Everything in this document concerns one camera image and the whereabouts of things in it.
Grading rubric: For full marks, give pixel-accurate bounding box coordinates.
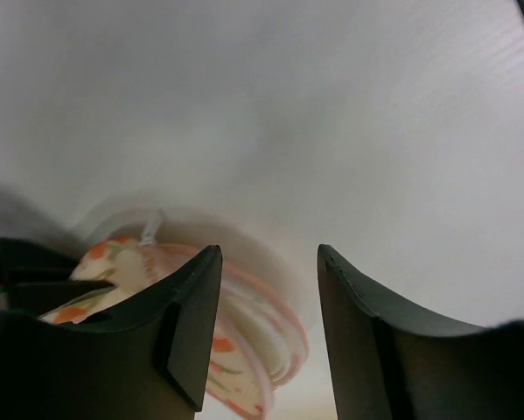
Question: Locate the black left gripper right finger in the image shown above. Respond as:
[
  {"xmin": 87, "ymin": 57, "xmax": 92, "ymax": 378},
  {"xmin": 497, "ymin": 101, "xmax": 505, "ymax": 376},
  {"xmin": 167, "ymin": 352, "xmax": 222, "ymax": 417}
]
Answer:
[{"xmin": 318, "ymin": 245, "xmax": 524, "ymax": 419}]

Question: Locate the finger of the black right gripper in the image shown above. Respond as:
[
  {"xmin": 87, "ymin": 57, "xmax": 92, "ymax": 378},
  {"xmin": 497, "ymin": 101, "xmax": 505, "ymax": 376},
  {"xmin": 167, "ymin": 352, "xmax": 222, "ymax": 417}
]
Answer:
[{"xmin": 0, "ymin": 237, "xmax": 112, "ymax": 316}]

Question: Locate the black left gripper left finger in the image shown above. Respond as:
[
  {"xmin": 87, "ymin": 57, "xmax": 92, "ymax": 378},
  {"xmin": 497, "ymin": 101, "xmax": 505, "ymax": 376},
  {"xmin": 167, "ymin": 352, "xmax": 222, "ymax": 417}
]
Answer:
[{"xmin": 0, "ymin": 246, "xmax": 222, "ymax": 419}]

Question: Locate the floral mesh laundry bag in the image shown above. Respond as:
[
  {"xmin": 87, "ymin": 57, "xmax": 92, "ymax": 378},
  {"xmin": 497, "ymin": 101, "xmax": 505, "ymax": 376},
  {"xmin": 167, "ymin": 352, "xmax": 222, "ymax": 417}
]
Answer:
[{"xmin": 41, "ymin": 213, "xmax": 309, "ymax": 419}]

